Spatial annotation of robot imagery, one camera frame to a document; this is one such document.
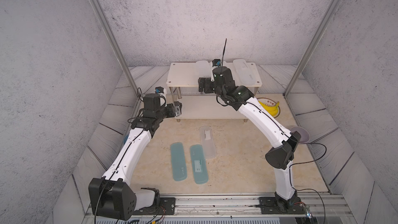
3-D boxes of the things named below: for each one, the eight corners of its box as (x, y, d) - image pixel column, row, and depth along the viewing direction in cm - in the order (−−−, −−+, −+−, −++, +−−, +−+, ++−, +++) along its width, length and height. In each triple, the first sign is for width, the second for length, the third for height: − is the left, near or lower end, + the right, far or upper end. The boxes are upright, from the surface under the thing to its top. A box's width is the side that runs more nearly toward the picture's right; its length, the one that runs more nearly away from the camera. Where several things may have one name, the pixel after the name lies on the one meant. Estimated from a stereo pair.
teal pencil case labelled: (195, 185, 81) (195, 184, 80) (190, 146, 96) (189, 145, 94) (209, 182, 82) (209, 181, 81) (202, 144, 96) (202, 143, 95)
